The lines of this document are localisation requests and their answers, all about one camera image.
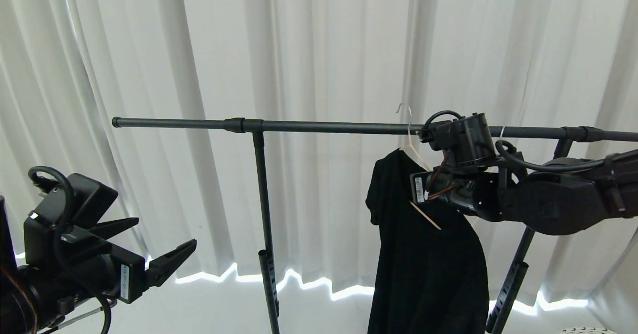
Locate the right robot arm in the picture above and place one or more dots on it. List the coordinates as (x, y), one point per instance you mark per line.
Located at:
(558, 204)

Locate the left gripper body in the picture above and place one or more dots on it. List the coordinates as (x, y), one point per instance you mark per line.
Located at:
(99, 269)

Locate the black garment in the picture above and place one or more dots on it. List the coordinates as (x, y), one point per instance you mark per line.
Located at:
(428, 274)

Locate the black clothes rack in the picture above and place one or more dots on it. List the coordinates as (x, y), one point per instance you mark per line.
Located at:
(324, 126)

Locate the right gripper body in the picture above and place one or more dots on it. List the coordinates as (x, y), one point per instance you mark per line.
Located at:
(468, 194)

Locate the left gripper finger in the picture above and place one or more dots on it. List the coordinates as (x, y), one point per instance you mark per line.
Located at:
(169, 264)
(112, 227)

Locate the white laundry basket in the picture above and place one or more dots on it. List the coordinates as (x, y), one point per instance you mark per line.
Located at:
(588, 331)

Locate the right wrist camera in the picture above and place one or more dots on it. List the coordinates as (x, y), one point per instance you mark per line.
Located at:
(468, 139)

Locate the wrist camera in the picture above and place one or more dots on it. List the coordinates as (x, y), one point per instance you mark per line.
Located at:
(84, 194)
(468, 139)

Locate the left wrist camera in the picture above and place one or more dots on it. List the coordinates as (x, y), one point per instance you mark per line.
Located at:
(84, 194)

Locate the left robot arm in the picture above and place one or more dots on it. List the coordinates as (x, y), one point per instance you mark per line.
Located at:
(20, 299)

